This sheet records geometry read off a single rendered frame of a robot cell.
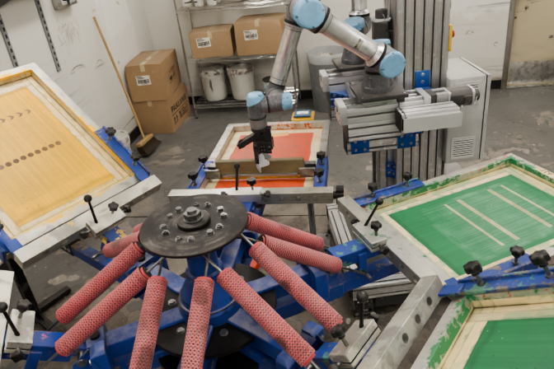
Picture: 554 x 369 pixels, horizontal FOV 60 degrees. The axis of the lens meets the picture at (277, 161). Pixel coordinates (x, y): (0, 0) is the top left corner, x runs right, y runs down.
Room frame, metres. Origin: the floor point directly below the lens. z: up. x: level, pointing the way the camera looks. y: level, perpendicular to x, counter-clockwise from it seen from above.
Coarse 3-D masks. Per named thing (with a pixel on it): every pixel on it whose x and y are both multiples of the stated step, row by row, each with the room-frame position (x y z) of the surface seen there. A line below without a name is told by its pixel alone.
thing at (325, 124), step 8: (312, 120) 2.49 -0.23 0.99; (320, 120) 2.48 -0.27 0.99; (328, 120) 2.46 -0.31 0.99; (232, 128) 2.52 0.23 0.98; (240, 128) 2.54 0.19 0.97; (248, 128) 2.53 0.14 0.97; (272, 128) 2.50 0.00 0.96; (280, 128) 2.49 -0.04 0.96; (288, 128) 2.49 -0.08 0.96; (296, 128) 2.48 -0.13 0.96; (304, 128) 2.47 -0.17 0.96; (328, 128) 2.35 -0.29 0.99; (224, 136) 2.42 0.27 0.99; (328, 136) 2.27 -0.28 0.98; (224, 144) 2.33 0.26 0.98; (320, 144) 2.17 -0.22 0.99; (216, 152) 2.22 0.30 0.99; (208, 160) 2.15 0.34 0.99
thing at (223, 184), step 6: (240, 138) 2.44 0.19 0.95; (234, 150) 2.30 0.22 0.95; (240, 150) 2.29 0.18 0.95; (234, 156) 2.22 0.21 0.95; (240, 156) 2.21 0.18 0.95; (222, 180) 1.98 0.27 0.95; (228, 180) 1.97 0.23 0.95; (234, 180) 1.97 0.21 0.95; (240, 180) 1.96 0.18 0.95; (258, 180) 1.94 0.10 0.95; (216, 186) 1.93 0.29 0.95; (222, 186) 1.93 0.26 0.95; (228, 186) 1.92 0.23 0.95; (234, 186) 1.91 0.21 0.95; (240, 186) 1.91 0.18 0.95; (246, 186) 1.90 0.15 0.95; (258, 186) 1.89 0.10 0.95
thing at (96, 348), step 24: (240, 240) 1.41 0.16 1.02; (144, 264) 1.31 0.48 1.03; (144, 288) 1.29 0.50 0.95; (168, 288) 1.20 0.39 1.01; (264, 288) 1.14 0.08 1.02; (312, 288) 1.17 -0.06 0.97; (168, 312) 1.09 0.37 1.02; (240, 312) 1.05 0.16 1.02; (96, 336) 1.00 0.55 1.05; (120, 336) 1.01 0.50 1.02; (264, 336) 0.95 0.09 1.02; (312, 336) 0.91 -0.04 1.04; (96, 360) 0.93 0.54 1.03; (288, 360) 0.84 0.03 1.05
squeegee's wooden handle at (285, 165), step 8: (216, 160) 1.99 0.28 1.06; (224, 160) 1.98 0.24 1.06; (232, 160) 1.97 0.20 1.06; (240, 160) 1.96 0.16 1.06; (248, 160) 1.95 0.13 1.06; (272, 160) 1.93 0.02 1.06; (280, 160) 1.92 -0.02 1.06; (288, 160) 1.91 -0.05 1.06; (296, 160) 1.90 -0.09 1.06; (216, 168) 1.97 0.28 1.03; (224, 168) 1.96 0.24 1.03; (232, 168) 1.96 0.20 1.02; (240, 168) 1.95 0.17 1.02; (248, 168) 1.94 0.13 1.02; (256, 168) 1.94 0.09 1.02; (264, 168) 1.93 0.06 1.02; (272, 168) 1.92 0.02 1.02; (280, 168) 1.91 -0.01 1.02; (288, 168) 1.91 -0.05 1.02; (296, 168) 1.90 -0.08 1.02
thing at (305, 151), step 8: (280, 136) 2.41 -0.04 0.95; (288, 136) 2.40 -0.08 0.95; (296, 136) 2.38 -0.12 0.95; (304, 136) 2.37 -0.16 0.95; (312, 136) 2.36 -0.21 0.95; (304, 144) 2.27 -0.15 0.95; (304, 152) 2.17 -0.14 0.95; (304, 160) 2.09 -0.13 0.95; (264, 184) 1.89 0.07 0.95; (272, 184) 1.89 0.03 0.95; (280, 184) 1.88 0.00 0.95; (288, 184) 1.87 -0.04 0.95; (296, 184) 1.86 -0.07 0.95
